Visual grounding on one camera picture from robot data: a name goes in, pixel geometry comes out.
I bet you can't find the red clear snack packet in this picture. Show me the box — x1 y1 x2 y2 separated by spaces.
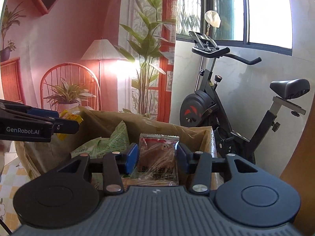
130 133 179 186

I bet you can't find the pink room scene backdrop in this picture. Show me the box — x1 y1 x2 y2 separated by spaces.
1 0 177 122

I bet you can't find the yellow spicy snack packet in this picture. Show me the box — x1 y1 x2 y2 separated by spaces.
57 110 83 141

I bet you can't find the dark framed window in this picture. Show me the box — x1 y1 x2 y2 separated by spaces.
176 0 293 55

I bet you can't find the black exercise bike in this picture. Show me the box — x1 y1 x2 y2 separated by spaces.
179 31 311 176

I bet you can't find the green pineapple cake packet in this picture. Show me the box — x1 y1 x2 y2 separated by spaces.
70 121 130 159

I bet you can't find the cardboard box with plastic liner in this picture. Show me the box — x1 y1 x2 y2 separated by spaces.
15 107 217 187

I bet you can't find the wooden board panel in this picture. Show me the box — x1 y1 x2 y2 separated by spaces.
279 124 315 236

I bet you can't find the phone stand with white cloth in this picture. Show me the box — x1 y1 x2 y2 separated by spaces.
204 10 221 37

